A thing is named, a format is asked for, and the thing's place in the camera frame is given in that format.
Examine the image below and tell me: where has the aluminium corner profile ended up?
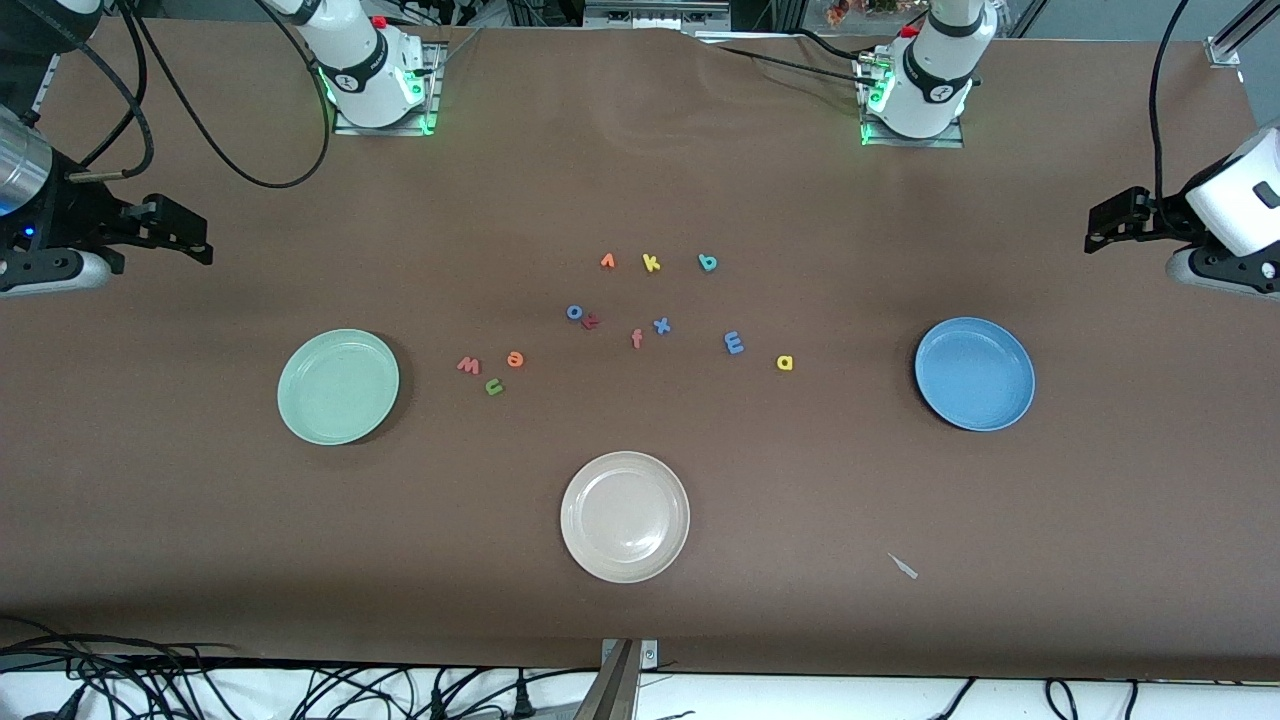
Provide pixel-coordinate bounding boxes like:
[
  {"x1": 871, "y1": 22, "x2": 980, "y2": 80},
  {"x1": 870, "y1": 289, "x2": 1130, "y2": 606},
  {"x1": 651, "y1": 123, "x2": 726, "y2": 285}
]
[{"x1": 1205, "y1": 0, "x2": 1280, "y2": 69}]

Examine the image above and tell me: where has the blue plate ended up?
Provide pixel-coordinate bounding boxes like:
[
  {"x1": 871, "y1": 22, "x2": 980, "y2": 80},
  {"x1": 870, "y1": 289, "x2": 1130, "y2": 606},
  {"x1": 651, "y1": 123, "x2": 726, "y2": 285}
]
[{"x1": 914, "y1": 317, "x2": 1037, "y2": 433}]

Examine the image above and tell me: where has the green plate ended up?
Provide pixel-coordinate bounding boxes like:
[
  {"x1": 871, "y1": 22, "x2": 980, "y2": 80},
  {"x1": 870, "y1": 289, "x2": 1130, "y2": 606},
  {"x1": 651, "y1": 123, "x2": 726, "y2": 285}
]
[{"x1": 277, "y1": 329, "x2": 401, "y2": 446}]

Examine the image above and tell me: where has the brown table cover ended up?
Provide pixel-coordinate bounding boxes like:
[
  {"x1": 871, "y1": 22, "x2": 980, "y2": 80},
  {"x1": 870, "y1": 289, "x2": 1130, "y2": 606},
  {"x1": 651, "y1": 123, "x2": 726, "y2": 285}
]
[{"x1": 0, "y1": 15, "x2": 1280, "y2": 681}]

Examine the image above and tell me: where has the beige plate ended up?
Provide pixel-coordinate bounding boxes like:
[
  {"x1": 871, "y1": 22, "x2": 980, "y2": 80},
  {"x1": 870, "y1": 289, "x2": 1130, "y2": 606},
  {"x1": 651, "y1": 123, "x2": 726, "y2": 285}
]
[{"x1": 560, "y1": 451, "x2": 691, "y2": 584}]

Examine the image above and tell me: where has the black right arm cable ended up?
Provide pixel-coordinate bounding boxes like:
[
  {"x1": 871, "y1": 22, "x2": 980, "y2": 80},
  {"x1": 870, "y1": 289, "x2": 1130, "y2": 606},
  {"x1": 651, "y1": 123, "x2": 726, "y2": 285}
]
[{"x1": 20, "y1": 0, "x2": 333, "y2": 191}]

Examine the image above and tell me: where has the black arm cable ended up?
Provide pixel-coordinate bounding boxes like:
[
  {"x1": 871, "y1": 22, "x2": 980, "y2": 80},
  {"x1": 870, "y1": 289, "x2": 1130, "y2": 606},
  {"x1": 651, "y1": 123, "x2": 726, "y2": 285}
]
[
  {"x1": 1148, "y1": 0, "x2": 1193, "y2": 201},
  {"x1": 20, "y1": 0, "x2": 333, "y2": 191}
]

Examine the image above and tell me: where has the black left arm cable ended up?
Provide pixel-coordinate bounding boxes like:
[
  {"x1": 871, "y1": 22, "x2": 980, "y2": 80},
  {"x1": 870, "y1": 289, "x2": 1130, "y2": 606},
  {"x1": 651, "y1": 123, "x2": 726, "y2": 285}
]
[{"x1": 1148, "y1": 0, "x2": 1193, "y2": 201}]

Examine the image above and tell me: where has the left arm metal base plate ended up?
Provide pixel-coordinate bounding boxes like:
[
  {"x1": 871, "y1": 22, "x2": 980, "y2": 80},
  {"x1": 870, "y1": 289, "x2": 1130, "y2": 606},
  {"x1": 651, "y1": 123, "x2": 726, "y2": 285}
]
[{"x1": 860, "y1": 50, "x2": 966, "y2": 149}]

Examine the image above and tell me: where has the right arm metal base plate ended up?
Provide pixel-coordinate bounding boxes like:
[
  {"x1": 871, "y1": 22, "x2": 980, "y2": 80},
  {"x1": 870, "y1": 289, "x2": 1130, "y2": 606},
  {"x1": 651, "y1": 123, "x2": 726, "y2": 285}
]
[{"x1": 333, "y1": 40, "x2": 447, "y2": 138}]

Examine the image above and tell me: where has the black base cable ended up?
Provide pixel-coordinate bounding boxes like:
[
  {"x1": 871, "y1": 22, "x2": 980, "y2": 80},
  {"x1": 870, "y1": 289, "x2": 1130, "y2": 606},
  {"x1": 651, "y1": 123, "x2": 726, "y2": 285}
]
[
  {"x1": 700, "y1": 40, "x2": 867, "y2": 91},
  {"x1": 795, "y1": 28, "x2": 881, "y2": 66}
]

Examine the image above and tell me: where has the aluminium frame beam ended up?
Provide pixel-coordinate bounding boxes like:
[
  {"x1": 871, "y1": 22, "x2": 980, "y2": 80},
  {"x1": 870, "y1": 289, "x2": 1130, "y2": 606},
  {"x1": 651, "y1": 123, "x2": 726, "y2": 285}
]
[{"x1": 585, "y1": 0, "x2": 731, "y2": 33}]

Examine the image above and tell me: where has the black floor cable bundle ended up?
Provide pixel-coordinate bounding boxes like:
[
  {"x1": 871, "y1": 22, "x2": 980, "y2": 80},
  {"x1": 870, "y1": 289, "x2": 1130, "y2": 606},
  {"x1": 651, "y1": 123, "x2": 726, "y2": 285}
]
[{"x1": 0, "y1": 620, "x2": 601, "y2": 720}]

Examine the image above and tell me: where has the grey metal mount bracket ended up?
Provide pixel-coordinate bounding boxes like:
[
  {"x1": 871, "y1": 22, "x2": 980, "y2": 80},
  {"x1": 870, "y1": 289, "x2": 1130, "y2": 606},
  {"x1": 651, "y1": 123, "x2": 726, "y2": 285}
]
[{"x1": 575, "y1": 638, "x2": 659, "y2": 720}]

